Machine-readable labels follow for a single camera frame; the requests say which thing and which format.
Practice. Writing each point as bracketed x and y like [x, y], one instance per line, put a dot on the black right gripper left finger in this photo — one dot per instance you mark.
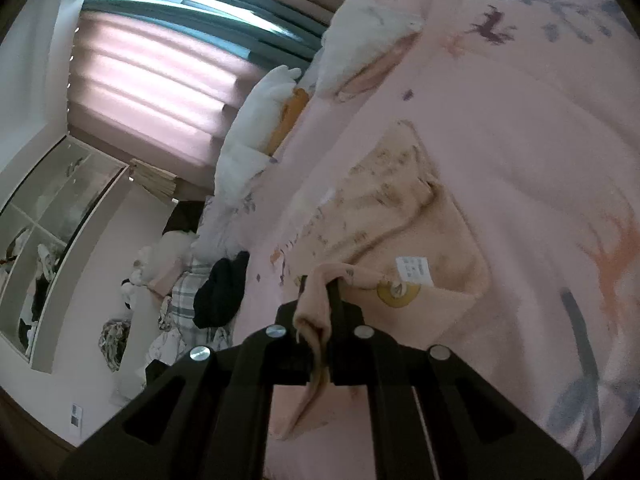
[205, 417]

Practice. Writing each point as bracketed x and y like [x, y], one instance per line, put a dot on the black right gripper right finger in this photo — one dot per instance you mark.
[432, 416]

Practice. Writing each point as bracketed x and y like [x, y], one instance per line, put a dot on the peach bear print garment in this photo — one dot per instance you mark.
[392, 237]

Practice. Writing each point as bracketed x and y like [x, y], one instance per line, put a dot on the plaid grey white garment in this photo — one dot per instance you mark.
[176, 285]

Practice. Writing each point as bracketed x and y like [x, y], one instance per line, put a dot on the black garment on pile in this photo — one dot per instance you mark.
[219, 299]

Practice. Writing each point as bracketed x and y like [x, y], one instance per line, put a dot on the patterned bundle on floor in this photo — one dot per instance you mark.
[113, 340]

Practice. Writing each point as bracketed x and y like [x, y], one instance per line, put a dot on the grey white light garment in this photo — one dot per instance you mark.
[218, 235]

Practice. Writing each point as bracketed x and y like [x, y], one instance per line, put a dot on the white shelf cabinet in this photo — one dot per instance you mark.
[49, 227]

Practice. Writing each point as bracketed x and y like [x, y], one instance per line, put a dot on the pink animal print bed sheet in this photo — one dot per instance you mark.
[529, 113]

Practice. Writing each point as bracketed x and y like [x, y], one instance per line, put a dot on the pink pleated window curtain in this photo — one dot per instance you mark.
[162, 80]

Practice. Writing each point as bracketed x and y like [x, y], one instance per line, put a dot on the white fluffy pillow pink side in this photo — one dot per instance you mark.
[361, 32]

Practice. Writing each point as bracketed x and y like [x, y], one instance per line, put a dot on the white wall socket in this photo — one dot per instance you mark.
[76, 416]

